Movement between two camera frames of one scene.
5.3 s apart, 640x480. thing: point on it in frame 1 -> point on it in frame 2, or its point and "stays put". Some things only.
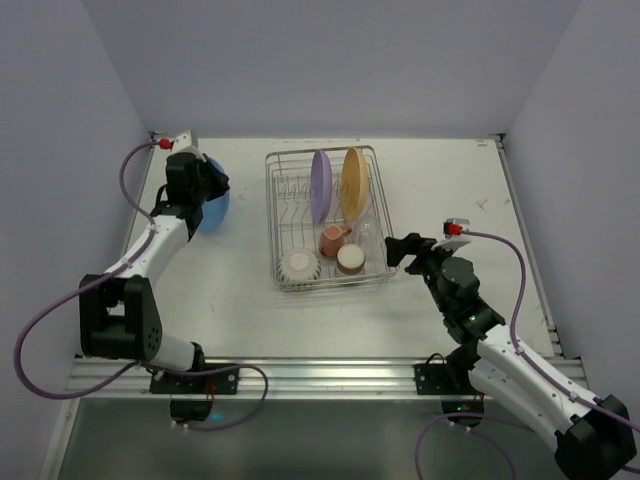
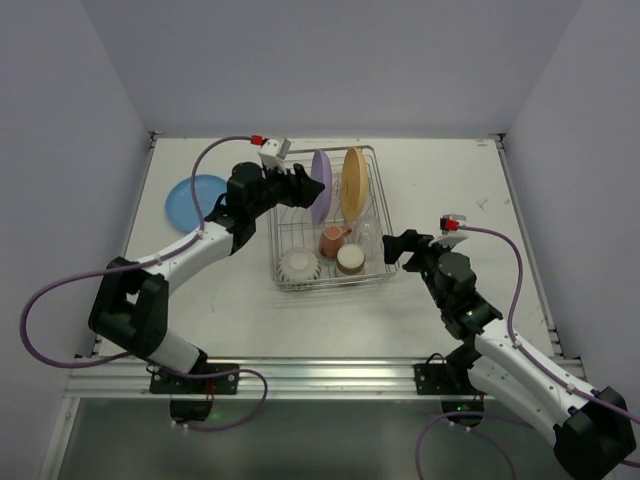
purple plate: [321, 186] stays put
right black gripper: [417, 250] stays put
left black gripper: [210, 179] -> [291, 185]
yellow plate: [354, 184] stays put
